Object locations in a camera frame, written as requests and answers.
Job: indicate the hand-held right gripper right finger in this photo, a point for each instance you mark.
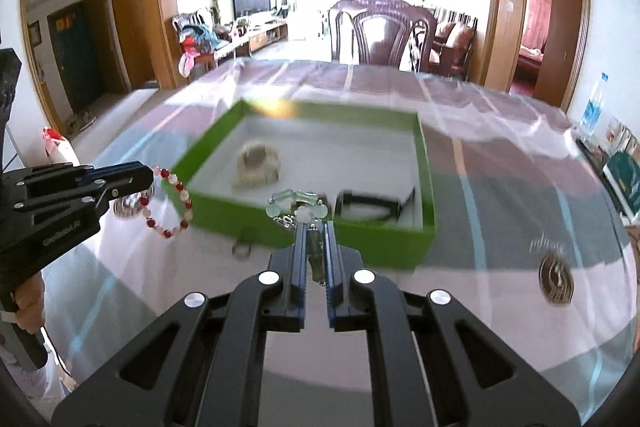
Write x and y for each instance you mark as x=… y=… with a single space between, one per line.
x=330 y=267

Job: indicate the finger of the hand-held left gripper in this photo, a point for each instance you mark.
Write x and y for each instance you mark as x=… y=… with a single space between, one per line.
x=120 y=171
x=127 y=189

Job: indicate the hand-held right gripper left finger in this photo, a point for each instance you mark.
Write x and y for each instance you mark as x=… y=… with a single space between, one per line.
x=300 y=267

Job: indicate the green cardboard box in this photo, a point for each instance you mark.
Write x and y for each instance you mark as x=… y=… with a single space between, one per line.
x=375 y=248

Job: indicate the black wrist watch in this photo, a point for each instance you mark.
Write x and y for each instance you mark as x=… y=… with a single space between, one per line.
x=370 y=207

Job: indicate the cream wrist watch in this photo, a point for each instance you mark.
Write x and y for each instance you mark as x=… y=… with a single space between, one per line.
x=257 y=167

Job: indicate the person's left hand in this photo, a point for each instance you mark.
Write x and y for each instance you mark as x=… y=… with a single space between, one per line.
x=31 y=307

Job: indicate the white and red bag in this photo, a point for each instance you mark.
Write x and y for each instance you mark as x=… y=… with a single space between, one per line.
x=60 y=149

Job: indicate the pair of shoes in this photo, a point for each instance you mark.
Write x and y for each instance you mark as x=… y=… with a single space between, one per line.
x=80 y=121

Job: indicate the dark entrance door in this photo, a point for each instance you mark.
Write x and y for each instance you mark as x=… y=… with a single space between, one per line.
x=72 y=57

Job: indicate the pile of colourful clothes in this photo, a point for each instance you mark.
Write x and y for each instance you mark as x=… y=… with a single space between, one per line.
x=197 y=39

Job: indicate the wooden armchair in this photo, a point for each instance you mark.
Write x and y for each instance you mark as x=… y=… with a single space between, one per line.
x=182 y=23

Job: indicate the wooden television cabinet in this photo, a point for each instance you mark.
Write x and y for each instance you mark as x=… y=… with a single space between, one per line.
x=260 y=38

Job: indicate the dark wooden dining chair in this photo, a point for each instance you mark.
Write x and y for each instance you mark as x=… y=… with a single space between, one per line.
x=382 y=37

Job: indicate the white standing air conditioner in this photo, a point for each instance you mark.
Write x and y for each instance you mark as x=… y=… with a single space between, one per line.
x=295 y=12

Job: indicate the wooden sofa with cushions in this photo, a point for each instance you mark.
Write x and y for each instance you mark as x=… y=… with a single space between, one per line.
x=455 y=42

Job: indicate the clear plastic water bottle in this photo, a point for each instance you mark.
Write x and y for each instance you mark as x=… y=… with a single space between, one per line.
x=592 y=112

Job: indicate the small upright packets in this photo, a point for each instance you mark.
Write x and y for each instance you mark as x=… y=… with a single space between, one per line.
x=617 y=134

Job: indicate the small framed wall picture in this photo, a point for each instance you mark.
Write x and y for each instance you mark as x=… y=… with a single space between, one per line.
x=34 y=33

